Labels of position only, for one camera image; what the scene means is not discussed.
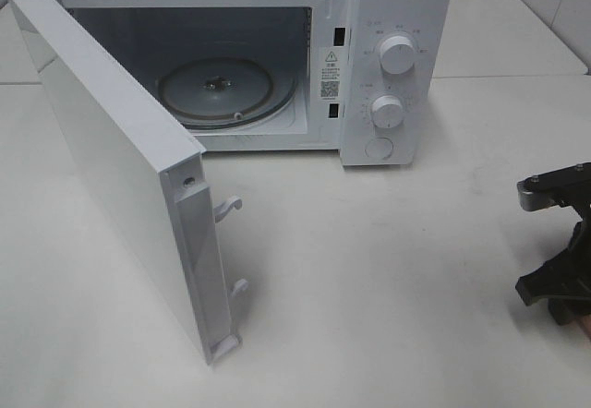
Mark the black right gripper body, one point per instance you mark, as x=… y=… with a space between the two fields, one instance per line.
x=564 y=280

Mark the pink round plate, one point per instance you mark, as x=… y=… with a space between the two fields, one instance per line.
x=584 y=323

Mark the upper white control knob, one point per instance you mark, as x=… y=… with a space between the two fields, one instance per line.
x=397 y=54

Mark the white warning label sticker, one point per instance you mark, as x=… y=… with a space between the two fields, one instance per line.
x=331 y=63

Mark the white control knob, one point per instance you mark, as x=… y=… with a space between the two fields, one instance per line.
x=397 y=54
x=387 y=112

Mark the lower white control knob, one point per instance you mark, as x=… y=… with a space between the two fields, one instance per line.
x=387 y=112

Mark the round white door button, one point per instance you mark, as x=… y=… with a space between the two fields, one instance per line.
x=379 y=149

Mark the white microwave oven body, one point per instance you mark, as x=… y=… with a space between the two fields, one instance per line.
x=151 y=38

